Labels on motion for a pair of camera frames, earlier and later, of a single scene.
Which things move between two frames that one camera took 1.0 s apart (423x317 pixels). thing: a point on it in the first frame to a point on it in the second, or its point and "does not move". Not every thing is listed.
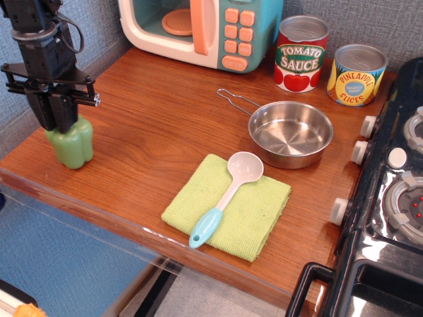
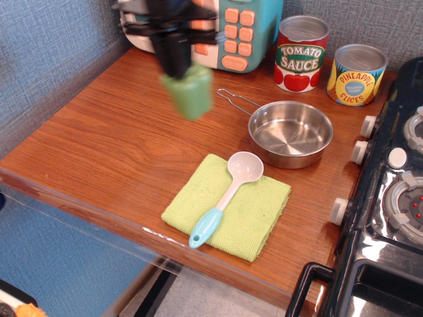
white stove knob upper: x=368 y=125 does not move
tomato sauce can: x=300 y=52 does not move
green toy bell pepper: x=75 y=146 to x=193 y=92
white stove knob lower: x=338 y=209 does not move
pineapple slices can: x=357 y=76 does not move
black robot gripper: x=50 y=66 to x=182 y=20
